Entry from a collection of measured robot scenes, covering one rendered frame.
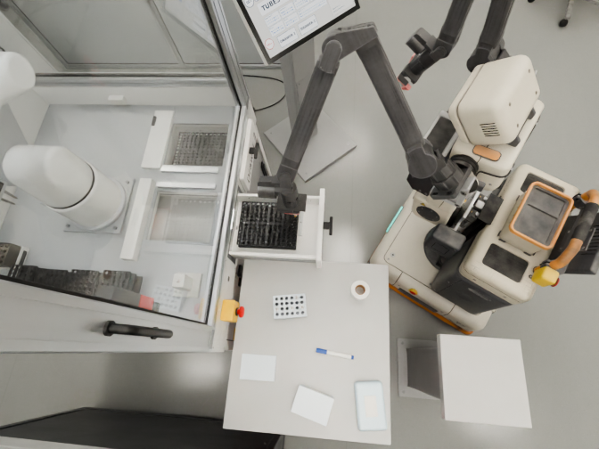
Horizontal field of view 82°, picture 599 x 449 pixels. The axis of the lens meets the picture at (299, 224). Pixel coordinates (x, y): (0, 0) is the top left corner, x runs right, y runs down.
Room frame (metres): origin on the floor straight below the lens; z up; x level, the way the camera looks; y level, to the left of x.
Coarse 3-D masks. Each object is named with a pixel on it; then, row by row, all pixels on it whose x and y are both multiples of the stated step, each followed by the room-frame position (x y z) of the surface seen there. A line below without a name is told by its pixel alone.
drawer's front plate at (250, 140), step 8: (248, 120) 0.95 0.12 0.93; (248, 128) 0.91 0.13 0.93; (248, 136) 0.87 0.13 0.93; (256, 136) 0.94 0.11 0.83; (248, 144) 0.83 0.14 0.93; (248, 152) 0.81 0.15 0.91; (248, 160) 0.78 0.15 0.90; (248, 168) 0.75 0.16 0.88; (240, 176) 0.70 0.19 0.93; (248, 176) 0.72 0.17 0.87; (248, 184) 0.70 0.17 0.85
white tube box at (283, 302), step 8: (280, 296) 0.23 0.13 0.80; (288, 296) 0.22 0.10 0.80; (304, 296) 0.21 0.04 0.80; (280, 304) 0.20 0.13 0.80; (288, 304) 0.20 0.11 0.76; (296, 304) 0.19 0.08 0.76; (304, 304) 0.18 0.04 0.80; (280, 312) 0.17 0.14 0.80; (288, 312) 0.16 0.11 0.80; (296, 312) 0.16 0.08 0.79; (304, 312) 0.15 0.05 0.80
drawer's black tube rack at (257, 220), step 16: (256, 208) 0.56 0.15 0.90; (272, 208) 0.56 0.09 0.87; (240, 224) 0.51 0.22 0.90; (256, 224) 0.50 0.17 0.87; (272, 224) 0.48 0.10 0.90; (288, 224) 0.47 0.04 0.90; (240, 240) 0.46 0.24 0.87; (256, 240) 0.43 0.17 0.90; (272, 240) 0.42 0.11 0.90; (288, 240) 0.41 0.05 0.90
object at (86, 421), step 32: (64, 416) -0.05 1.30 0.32; (96, 416) -0.08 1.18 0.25; (128, 416) -0.11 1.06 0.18; (160, 416) -0.15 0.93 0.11; (0, 448) -0.08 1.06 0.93; (32, 448) -0.10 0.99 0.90; (64, 448) -0.13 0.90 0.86; (96, 448) -0.15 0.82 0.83; (128, 448) -0.19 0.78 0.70; (160, 448) -0.21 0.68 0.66; (192, 448) -0.24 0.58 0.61; (224, 448) -0.27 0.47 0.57; (256, 448) -0.30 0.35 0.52
